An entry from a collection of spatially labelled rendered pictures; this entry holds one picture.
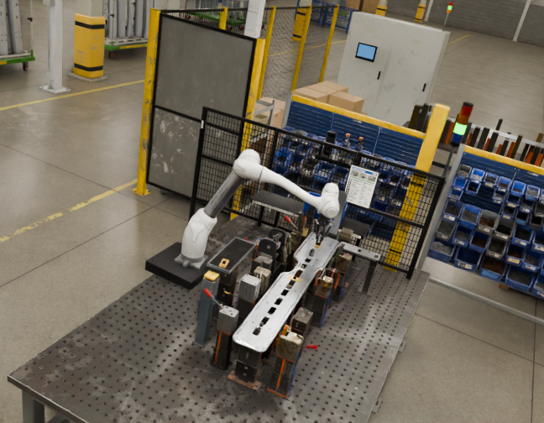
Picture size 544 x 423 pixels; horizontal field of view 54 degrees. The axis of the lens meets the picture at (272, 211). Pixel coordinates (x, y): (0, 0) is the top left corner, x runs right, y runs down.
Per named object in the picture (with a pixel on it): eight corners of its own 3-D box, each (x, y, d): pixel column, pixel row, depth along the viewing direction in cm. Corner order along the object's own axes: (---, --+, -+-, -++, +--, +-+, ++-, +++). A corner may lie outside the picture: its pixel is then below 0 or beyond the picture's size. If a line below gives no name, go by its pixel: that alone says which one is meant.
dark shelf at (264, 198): (363, 240, 388) (363, 237, 386) (249, 201, 411) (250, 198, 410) (368, 228, 407) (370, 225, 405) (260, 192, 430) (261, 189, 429)
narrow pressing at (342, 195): (337, 235, 387) (347, 193, 372) (321, 230, 390) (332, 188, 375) (337, 235, 387) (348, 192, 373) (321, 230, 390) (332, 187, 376)
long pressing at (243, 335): (269, 356, 262) (269, 353, 262) (227, 339, 268) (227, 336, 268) (341, 242, 381) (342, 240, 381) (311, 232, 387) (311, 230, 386)
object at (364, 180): (369, 210, 401) (380, 172, 388) (340, 201, 407) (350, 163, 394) (369, 209, 403) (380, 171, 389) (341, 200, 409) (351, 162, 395)
